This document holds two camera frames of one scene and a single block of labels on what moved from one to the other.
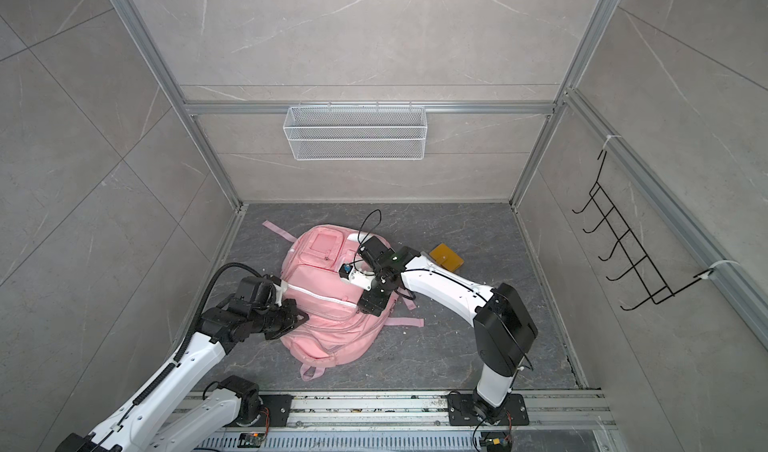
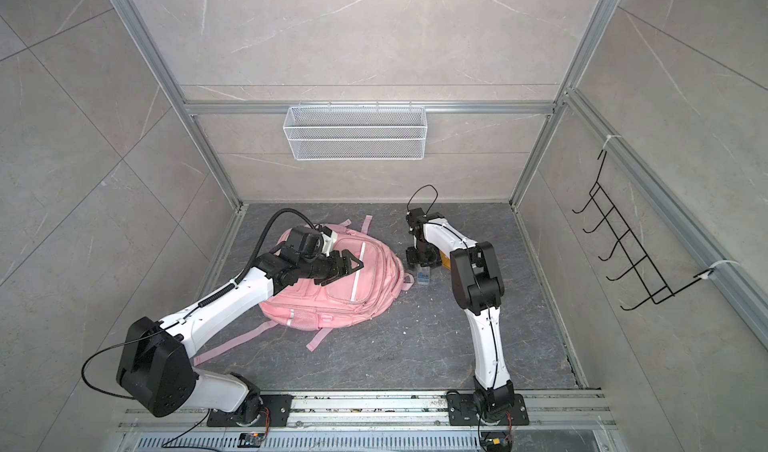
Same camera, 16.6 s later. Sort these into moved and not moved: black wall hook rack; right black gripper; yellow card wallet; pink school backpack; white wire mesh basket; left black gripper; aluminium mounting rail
Moved: pink school backpack; right black gripper; left black gripper
Not moved: black wall hook rack; yellow card wallet; white wire mesh basket; aluminium mounting rail
